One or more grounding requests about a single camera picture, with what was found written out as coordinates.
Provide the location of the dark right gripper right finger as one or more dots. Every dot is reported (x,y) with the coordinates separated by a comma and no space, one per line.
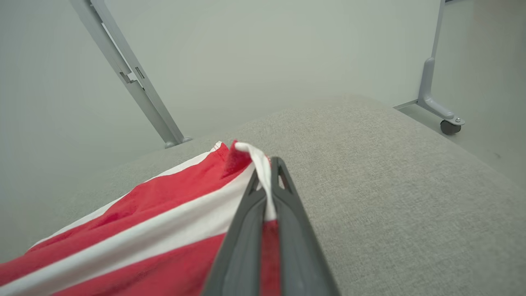
(300,263)

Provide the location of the grey partition leg with caster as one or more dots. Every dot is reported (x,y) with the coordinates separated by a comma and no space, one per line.
(427,82)

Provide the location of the grey fabric sofa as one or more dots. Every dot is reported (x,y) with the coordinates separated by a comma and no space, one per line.
(390,205)

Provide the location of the grey double partition post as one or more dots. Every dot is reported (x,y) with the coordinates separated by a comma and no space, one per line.
(156,111)

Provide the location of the grey partition bottom rail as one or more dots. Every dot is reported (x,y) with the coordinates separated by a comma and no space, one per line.
(407,104)

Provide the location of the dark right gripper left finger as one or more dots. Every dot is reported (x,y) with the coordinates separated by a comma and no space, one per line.
(242,255)

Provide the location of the red shorts with white stripe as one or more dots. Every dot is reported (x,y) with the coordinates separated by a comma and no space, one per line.
(144,230)

